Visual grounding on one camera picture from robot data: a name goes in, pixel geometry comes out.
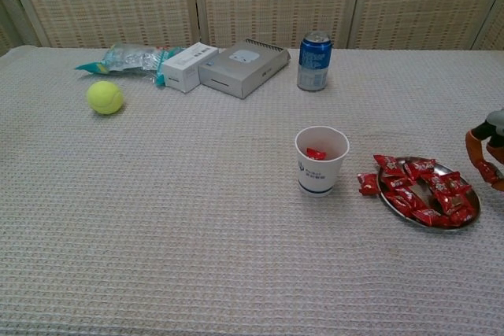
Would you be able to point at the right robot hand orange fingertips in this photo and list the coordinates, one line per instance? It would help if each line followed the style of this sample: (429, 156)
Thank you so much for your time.
(494, 127)

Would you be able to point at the round steel plate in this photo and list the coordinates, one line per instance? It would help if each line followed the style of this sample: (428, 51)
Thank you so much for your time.
(444, 167)

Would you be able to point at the white paper cup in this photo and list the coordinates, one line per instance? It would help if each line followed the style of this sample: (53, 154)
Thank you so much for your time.
(315, 178)

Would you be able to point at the blue drink can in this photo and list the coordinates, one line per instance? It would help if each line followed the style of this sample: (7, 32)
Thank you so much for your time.
(314, 64)

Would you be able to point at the grey boxed spiral notebook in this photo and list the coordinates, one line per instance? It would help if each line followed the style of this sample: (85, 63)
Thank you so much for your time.
(236, 68)

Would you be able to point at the beige woven tablecloth with fringe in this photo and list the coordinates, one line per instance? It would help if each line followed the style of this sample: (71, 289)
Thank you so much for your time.
(197, 214)

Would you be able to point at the small white carton box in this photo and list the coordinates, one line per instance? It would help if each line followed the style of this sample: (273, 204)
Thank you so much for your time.
(185, 68)

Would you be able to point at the teal clear plastic snack bag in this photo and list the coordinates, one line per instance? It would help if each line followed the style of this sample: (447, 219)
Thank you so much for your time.
(126, 58)

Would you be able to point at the yellow tennis ball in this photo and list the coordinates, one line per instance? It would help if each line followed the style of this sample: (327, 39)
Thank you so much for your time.
(105, 98)

